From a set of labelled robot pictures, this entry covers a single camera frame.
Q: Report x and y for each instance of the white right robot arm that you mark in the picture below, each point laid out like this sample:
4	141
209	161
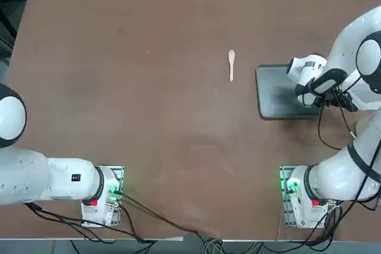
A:
351	37

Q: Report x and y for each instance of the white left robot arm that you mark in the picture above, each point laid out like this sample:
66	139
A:
29	176

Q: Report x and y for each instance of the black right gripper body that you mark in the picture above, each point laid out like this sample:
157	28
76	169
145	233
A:
339	98

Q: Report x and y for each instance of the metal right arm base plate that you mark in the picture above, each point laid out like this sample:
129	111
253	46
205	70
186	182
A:
288	219

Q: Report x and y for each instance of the dark grey rectangular tray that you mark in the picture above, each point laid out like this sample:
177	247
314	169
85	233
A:
274	93

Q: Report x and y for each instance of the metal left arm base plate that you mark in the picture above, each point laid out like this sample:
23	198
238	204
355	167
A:
119	170

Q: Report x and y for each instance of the light wooden spoon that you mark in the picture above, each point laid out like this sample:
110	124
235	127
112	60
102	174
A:
231	57

